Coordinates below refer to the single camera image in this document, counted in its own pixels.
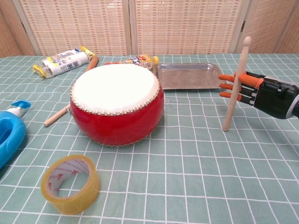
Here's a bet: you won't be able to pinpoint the green checked tablecloth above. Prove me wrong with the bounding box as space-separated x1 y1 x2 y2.
0 53 299 224

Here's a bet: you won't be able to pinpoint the orange yellow snack pack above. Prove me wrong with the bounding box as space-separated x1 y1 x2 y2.
104 54 160 70

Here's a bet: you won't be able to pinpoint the stainless steel tray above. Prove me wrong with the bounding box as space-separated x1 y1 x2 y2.
155 63 228 90

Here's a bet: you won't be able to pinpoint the white snack pack yellow ends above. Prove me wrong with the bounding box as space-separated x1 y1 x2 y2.
32 46 96 79

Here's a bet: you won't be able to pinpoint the bamboo folding screen panel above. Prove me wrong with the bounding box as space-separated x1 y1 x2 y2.
14 0 134 56
275 0 299 54
235 0 290 54
128 0 248 56
0 0 36 58

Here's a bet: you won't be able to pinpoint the light wooden drumstick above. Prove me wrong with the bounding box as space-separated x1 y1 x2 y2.
222 36 252 132
43 107 71 127

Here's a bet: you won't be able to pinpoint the red drum white skin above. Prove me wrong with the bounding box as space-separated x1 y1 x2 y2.
69 63 165 147

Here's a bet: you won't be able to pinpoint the clear packing tape roll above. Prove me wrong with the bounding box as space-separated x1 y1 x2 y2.
41 154 101 215

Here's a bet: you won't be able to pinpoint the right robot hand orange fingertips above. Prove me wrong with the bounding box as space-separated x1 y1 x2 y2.
219 71 299 119

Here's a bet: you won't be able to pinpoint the blue pump detergent bottle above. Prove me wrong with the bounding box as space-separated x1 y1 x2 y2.
0 100 31 170

